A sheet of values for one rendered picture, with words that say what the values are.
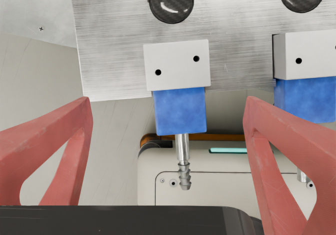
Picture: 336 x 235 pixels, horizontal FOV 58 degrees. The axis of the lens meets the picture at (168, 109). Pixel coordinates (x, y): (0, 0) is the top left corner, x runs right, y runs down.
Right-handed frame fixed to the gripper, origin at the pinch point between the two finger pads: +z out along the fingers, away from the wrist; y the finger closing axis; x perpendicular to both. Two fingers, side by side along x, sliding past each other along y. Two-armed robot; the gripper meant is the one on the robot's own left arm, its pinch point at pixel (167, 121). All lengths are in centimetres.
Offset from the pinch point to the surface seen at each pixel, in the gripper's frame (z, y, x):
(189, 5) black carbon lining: 15.8, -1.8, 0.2
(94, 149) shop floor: 75, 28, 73
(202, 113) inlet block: 10.5, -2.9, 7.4
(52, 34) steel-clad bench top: 19.8, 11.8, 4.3
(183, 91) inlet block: 11.3, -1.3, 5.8
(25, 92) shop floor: 85, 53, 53
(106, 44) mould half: 14.3, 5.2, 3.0
